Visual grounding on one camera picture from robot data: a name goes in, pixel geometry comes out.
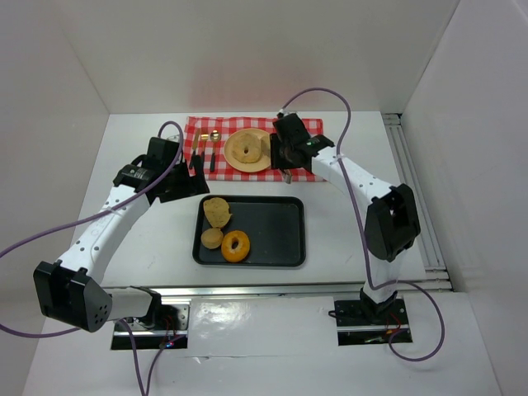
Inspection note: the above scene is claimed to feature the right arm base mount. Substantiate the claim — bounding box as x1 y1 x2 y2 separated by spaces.
328 292 413 347

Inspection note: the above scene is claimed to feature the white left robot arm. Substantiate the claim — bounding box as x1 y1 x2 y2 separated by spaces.
33 137 209 332

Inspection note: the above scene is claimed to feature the yellow round plate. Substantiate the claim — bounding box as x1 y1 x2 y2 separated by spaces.
223 128 271 173

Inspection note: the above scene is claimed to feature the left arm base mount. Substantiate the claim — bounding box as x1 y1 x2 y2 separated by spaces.
106 286 190 351

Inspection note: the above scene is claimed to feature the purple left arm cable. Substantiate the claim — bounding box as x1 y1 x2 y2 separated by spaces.
0 120 185 396

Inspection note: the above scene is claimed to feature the aluminium rail at front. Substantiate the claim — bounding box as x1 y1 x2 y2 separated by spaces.
102 280 368 306

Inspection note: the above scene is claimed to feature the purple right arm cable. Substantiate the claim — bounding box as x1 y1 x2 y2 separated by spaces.
276 87 446 363

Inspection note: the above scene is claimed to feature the gold spoon black handle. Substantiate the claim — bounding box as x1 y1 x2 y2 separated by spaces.
210 130 221 173

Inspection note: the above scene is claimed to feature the aluminium frame rail right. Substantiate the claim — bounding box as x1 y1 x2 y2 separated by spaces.
381 114 453 292

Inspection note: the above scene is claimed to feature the oval seeded bread slice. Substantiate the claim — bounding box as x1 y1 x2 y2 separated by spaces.
202 197 232 229

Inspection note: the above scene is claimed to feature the small round bun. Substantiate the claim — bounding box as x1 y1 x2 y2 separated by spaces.
200 228 224 250
260 135 271 158

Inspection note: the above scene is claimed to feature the red white checkered cloth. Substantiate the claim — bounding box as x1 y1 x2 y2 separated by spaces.
181 115 331 184

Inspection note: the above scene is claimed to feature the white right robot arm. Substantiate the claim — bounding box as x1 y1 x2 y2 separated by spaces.
271 113 421 323

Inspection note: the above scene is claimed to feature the black rectangular tray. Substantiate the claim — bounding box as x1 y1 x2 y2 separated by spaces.
191 195 308 269

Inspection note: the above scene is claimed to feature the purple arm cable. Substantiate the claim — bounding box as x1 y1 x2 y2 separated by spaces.
276 87 446 363
0 120 185 396

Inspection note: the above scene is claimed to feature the large pale bagel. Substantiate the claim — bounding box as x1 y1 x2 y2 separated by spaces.
229 131 262 163

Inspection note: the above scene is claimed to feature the gold fork black handle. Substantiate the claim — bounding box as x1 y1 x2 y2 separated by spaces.
200 128 210 163

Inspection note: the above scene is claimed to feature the orange glazed donut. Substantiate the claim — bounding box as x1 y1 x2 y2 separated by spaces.
221 230 251 263

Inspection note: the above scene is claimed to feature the gold knife black handle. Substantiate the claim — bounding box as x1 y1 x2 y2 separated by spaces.
190 129 200 166

